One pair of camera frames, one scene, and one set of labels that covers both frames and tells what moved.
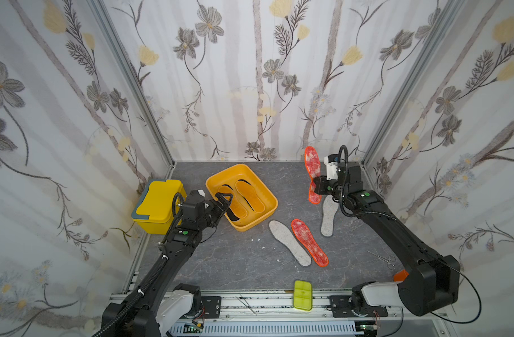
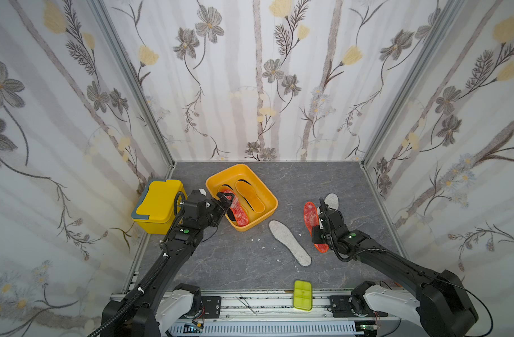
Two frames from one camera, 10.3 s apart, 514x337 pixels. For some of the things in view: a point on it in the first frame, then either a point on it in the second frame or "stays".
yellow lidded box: x=154 y=211 stays
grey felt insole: x=283 y=233 stays
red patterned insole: x=313 y=166 to x=240 y=213
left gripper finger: x=222 y=196 stays
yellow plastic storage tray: x=252 y=201 stays
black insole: x=232 y=215 stays
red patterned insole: x=306 y=239 to x=312 y=220
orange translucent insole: x=250 y=194 stays
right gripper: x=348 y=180 to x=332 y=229
